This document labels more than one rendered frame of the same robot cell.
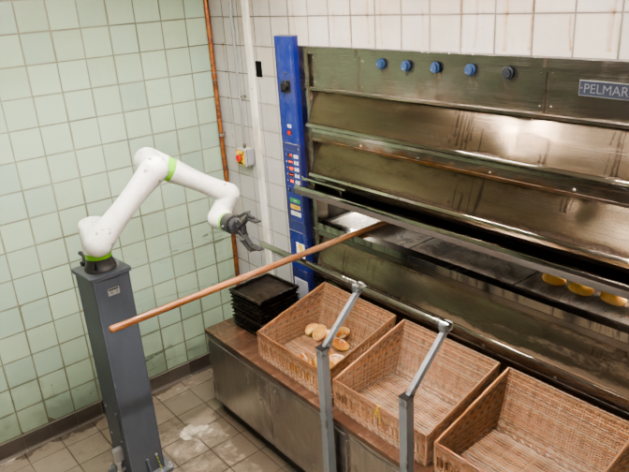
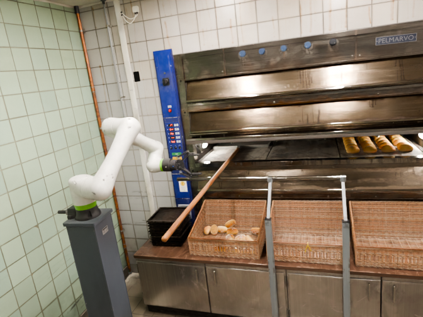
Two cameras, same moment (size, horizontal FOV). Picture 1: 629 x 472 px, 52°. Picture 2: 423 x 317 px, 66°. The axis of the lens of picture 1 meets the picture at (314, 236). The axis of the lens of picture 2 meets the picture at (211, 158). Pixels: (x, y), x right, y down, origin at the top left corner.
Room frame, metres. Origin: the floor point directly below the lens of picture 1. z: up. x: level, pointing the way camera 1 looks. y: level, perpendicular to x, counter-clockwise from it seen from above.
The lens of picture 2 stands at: (0.84, 1.36, 1.93)
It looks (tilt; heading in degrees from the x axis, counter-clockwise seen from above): 15 degrees down; 327
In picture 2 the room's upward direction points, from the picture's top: 7 degrees counter-clockwise
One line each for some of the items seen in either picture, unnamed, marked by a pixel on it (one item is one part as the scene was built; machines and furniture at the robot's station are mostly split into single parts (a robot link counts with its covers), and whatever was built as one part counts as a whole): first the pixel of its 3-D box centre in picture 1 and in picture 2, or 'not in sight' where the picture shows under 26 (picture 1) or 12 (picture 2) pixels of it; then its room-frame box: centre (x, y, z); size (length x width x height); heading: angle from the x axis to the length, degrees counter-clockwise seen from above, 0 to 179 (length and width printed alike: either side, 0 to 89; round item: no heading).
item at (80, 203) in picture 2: (95, 238); (84, 191); (2.77, 1.01, 1.36); 0.16 x 0.13 x 0.19; 23
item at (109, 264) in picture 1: (95, 258); (78, 211); (2.82, 1.05, 1.23); 0.26 x 0.15 x 0.06; 42
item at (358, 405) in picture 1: (414, 385); (306, 229); (2.36, -0.39, 0.72); 0.56 x 0.49 x 0.28; 38
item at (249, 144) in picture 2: not in sight; (243, 142); (3.43, -0.72, 1.20); 0.55 x 0.36 x 0.03; 39
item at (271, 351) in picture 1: (325, 336); (229, 226); (2.83, -0.02, 0.72); 0.56 x 0.49 x 0.28; 38
